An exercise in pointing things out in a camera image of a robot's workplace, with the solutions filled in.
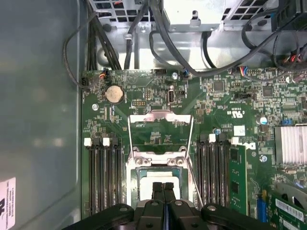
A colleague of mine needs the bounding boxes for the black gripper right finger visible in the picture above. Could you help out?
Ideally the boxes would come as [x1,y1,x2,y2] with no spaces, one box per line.
[165,182,276,230]

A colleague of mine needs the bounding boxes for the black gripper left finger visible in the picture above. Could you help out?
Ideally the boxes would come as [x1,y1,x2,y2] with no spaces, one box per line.
[62,182,166,230]

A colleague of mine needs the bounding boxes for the CPU with silver top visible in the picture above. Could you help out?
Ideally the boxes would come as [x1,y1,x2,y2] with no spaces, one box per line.
[136,167,187,204]

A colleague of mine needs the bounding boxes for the metal socket cover frame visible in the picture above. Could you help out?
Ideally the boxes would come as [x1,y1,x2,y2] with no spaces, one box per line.
[128,110,194,166]

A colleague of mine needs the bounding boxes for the CPU socket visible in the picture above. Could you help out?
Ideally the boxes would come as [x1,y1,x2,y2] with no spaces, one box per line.
[125,145,195,209]

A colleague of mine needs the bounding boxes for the RAM slot black clips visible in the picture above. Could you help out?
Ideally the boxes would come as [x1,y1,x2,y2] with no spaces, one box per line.
[92,138,102,214]
[216,133,228,208]
[111,138,122,213]
[198,134,209,207]

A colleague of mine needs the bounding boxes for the blue expansion slot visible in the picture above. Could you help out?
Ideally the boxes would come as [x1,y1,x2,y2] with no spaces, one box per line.
[256,190,267,220]

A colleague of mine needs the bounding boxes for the green RAM stick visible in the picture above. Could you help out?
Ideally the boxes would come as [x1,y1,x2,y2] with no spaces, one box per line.
[229,145,248,215]

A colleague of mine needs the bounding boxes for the graphics card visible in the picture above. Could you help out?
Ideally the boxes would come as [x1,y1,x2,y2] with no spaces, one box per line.
[271,183,307,230]

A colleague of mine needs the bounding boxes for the green motherboard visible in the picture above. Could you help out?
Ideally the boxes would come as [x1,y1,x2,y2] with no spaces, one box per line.
[80,68,307,230]

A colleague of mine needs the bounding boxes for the internal USB port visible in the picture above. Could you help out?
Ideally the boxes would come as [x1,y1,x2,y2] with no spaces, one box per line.
[167,84,175,105]

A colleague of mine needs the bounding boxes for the round silver coin battery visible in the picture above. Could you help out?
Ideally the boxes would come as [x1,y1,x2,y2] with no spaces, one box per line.
[105,85,125,104]

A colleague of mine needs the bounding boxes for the silver finned chipset heatsink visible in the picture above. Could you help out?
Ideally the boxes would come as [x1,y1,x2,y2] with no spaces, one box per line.
[274,125,307,166]

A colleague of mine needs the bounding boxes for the white case sticker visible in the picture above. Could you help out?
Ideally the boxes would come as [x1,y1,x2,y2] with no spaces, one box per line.
[0,177,16,227]

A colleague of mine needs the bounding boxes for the black and silver PC case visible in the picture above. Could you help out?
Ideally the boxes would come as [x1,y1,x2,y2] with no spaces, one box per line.
[0,0,307,230]

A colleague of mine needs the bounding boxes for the silver drive cage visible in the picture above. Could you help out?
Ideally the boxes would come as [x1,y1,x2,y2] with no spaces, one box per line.
[87,0,307,71]

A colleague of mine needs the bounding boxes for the metal wire locking lever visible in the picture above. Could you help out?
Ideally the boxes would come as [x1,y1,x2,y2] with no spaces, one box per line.
[187,159,204,207]

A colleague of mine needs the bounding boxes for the thick black cable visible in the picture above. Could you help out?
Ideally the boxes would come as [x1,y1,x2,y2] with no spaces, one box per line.
[148,0,291,77]

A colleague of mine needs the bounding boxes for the thin black cable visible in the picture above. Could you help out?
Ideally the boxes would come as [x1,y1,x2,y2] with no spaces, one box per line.
[61,20,99,92]

